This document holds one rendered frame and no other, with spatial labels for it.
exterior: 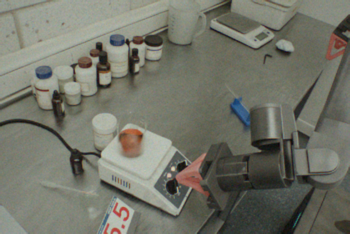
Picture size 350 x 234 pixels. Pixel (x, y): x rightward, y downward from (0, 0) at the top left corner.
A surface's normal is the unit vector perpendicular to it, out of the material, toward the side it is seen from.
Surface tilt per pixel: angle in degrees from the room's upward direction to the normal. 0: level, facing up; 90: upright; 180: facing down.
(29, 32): 90
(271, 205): 0
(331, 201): 0
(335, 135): 38
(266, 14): 93
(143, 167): 0
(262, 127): 50
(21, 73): 90
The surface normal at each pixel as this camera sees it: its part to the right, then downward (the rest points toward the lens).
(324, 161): -0.40, -0.36
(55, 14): 0.79, 0.48
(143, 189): -0.41, 0.56
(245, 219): 0.13, -0.74
